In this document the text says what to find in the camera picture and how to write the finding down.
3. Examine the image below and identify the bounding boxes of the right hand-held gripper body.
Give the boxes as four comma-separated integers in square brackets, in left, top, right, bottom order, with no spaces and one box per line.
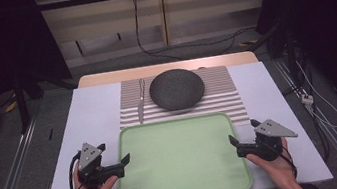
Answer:
[232,114,302,167]

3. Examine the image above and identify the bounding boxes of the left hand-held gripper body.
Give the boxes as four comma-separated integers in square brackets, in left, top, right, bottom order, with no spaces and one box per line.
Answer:
[73,137,128,189]

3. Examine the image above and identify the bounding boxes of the person's right hand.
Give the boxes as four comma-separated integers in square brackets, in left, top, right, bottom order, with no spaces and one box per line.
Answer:
[244,136,302,189]

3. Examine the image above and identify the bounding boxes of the striped placemat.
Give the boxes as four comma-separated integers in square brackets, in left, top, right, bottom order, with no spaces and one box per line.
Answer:
[112,61,253,144]

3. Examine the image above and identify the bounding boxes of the small black stick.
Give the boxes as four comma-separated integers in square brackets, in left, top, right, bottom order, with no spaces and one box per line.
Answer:
[46,127,56,142]

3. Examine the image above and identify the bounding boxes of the silver fork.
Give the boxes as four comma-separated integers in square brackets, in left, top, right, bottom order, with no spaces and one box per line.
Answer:
[132,78,151,125]

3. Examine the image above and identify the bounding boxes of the light green tray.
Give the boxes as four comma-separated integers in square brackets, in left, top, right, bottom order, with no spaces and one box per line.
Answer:
[106,109,255,189]

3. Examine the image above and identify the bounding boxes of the wooden table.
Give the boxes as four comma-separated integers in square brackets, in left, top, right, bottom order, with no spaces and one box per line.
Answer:
[76,49,260,90]

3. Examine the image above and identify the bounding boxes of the dark grey plate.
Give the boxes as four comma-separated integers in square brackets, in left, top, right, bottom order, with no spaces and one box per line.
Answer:
[145,64,209,115]

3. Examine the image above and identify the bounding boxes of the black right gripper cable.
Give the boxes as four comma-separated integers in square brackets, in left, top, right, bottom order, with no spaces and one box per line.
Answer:
[276,141,300,182]

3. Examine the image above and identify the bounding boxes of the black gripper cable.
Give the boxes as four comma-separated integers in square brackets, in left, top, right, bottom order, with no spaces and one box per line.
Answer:
[276,141,300,182]
[62,150,88,189]

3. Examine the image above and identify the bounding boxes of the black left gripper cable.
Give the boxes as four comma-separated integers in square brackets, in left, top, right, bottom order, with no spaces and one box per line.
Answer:
[62,150,88,189]

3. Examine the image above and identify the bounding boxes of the white cable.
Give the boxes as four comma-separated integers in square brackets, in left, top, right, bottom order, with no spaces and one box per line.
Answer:
[295,54,337,134]

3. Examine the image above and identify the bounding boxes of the long black floor cable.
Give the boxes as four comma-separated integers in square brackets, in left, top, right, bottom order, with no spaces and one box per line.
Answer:
[130,0,261,68]

